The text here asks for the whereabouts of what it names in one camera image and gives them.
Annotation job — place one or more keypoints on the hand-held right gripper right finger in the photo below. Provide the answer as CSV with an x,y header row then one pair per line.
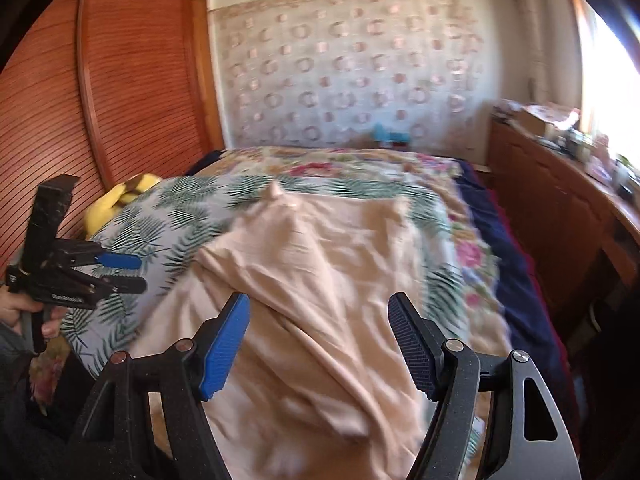
x,y
415,345

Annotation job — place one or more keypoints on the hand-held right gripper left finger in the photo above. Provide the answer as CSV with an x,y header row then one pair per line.
x,y
222,347

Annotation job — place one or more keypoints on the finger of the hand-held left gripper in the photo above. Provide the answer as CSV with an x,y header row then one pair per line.
x,y
119,261
127,285

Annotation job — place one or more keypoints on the peach t-shirt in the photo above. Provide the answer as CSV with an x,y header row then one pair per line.
x,y
320,300

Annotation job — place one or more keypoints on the person's left hand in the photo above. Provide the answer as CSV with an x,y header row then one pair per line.
x,y
15,310

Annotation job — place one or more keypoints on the palm leaf print blanket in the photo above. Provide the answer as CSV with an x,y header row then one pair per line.
x,y
165,230

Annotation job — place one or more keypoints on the yellow plush toy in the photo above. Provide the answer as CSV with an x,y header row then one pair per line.
x,y
112,200

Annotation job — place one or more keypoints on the dark blue bedsheet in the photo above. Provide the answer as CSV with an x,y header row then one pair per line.
x,y
500,240

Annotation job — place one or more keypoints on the floral quilt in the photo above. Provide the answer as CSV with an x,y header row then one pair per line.
x,y
400,170

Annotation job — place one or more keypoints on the wooden headboard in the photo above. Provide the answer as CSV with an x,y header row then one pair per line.
x,y
100,85

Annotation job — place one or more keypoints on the wooden sideboard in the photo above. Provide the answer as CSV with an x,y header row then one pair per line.
x,y
560,210

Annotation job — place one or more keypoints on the blue plastic toy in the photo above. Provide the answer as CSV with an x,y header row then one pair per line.
x,y
390,135

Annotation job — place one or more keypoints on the cardboard box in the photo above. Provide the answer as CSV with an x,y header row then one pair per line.
x,y
540,116

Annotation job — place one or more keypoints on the circle patterned curtain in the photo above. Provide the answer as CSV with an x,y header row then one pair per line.
x,y
350,70

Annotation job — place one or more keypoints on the bright window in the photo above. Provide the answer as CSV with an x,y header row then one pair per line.
x,y
607,75

